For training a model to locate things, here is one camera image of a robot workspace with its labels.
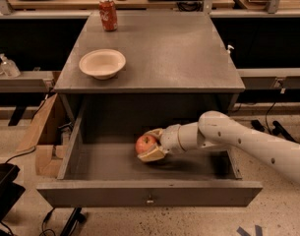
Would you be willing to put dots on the white paper bowl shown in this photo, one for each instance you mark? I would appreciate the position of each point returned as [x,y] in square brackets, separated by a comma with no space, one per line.
[102,64]

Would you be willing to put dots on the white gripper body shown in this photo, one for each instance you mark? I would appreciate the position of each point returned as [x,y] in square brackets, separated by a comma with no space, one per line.
[169,139]

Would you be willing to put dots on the red apple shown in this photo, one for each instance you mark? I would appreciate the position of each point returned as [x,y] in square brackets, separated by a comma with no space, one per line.
[145,143]

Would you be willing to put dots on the cardboard box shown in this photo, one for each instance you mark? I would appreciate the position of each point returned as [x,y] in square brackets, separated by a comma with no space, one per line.
[45,135]

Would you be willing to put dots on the small white pump dispenser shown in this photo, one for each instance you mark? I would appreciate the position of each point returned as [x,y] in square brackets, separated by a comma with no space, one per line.
[230,48]

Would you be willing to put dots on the clear sanitizer bottle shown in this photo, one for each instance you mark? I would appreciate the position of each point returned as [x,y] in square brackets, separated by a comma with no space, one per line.
[9,67]

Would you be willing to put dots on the black bin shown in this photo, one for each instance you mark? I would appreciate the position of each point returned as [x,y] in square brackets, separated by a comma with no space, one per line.
[10,192]

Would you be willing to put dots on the black power adapter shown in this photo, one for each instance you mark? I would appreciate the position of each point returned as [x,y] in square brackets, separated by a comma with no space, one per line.
[257,125]

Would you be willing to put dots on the red soda can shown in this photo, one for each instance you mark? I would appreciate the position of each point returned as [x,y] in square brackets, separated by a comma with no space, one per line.
[108,15]

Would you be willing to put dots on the grey cabinet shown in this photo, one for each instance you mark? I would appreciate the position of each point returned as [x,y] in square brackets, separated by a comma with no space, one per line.
[165,51]

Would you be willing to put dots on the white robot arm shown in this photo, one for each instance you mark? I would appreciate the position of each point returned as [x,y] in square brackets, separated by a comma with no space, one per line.
[215,129]

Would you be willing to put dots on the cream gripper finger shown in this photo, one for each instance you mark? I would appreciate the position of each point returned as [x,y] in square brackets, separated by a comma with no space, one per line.
[156,133]
[153,153]

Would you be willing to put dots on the open grey top drawer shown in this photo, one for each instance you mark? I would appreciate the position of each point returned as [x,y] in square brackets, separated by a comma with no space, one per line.
[101,168]

